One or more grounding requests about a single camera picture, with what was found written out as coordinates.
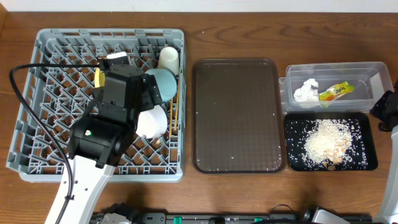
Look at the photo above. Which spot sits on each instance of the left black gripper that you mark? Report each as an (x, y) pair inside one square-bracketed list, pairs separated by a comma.
[(149, 93)]

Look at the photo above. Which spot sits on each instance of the light blue bowl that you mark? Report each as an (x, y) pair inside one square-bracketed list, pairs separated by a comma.
[(166, 82)]

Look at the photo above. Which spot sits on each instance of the white bowl with food residue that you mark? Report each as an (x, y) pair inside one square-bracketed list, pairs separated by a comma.
[(152, 123)]

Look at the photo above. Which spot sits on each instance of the wooden chopstick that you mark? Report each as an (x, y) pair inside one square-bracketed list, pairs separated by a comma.
[(171, 117), (177, 100)]

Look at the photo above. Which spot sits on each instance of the white cup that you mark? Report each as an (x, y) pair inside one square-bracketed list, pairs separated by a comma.
[(169, 60)]

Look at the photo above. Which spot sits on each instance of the yellow plate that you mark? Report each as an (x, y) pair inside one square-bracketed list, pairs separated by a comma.
[(99, 78)]

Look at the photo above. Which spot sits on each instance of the white tissue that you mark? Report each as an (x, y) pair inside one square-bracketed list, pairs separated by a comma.
[(308, 92)]

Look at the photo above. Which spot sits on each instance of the green yellow snack wrapper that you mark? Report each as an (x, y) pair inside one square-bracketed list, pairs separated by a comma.
[(336, 91)]

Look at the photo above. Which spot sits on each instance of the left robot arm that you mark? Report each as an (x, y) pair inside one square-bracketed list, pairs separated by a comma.
[(100, 137)]

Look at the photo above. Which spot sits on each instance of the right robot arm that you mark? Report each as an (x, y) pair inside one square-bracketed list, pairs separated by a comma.
[(385, 110)]

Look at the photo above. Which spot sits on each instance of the grey plastic dishwasher rack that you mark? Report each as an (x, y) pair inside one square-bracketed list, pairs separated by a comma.
[(61, 88)]

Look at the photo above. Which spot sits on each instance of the dark brown serving tray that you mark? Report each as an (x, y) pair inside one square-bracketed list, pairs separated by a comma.
[(237, 117)]

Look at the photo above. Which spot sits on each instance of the clear plastic bin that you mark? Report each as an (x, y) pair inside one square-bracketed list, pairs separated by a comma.
[(370, 80)]

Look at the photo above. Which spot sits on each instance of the black plastic bin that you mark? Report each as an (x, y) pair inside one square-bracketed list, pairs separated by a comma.
[(363, 122)]

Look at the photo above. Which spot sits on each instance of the pile of rice scraps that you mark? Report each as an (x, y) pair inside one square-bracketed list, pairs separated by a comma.
[(325, 144)]

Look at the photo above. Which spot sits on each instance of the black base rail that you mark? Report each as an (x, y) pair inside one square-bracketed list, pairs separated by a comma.
[(161, 218)]

